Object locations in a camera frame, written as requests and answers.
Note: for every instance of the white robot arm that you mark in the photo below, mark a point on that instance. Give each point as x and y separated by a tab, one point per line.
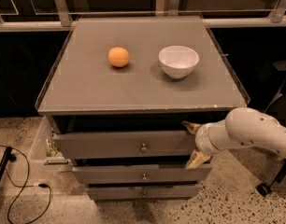
243	127

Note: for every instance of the black office chair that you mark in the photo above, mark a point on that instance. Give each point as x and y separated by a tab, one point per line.
277	109

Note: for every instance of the left metal bracket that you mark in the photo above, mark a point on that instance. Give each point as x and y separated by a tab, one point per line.
63	12

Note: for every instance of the grey top drawer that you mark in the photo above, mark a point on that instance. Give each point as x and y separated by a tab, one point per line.
125	144

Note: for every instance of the metal bracket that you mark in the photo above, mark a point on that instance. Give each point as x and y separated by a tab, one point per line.
277	13
63	12

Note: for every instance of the right metal bracket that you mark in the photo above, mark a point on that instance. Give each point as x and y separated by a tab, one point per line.
277	13

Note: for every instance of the grey middle drawer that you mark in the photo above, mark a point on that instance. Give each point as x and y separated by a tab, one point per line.
151	173

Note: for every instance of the orange fruit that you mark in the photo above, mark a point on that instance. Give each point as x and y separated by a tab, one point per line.
118	57

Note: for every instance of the grey drawer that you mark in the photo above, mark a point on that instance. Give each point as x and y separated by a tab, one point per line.
151	173
125	144
142	192

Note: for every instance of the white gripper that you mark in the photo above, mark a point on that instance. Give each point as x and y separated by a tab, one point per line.
203	141

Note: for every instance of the grey bottom drawer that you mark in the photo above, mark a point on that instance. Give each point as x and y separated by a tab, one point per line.
142	192

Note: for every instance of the centre metal post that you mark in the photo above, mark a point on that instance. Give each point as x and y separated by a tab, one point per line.
167	7

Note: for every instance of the metal window rail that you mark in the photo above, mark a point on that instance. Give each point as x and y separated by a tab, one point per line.
44	26

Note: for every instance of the grey drawer cabinet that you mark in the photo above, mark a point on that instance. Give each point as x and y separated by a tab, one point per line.
85	93

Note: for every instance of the white bowl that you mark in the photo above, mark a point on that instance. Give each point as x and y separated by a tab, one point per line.
178	61

